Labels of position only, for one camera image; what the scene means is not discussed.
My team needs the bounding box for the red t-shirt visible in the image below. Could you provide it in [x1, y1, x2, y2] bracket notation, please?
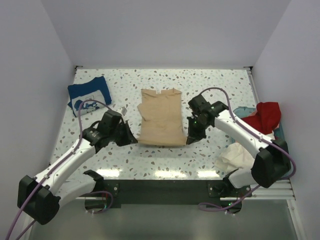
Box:
[242, 102, 282, 135]

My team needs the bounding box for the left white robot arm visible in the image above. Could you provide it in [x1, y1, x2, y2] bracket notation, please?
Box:
[17, 110, 138, 225]

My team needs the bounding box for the clear blue plastic bin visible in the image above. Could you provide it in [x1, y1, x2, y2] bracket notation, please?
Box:
[232, 106, 286, 141]

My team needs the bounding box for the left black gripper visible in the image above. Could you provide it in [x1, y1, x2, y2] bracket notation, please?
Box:
[109, 120, 137, 147]

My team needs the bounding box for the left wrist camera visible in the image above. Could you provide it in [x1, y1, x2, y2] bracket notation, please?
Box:
[120, 107, 128, 116]

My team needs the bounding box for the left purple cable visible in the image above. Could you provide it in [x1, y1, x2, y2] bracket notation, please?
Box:
[6, 99, 126, 240]

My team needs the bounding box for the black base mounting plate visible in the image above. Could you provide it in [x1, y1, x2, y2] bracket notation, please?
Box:
[84, 179, 251, 213]

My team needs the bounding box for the folded blue t-shirt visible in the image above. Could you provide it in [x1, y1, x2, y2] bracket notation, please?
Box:
[67, 76, 112, 117]

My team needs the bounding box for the beige t-shirt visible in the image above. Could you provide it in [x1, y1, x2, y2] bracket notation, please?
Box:
[137, 88, 187, 147]

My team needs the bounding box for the white t-shirt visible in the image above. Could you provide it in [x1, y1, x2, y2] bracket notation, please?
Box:
[215, 142, 255, 173]

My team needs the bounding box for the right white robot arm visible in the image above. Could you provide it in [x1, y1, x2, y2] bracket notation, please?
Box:
[186, 94, 291, 197]

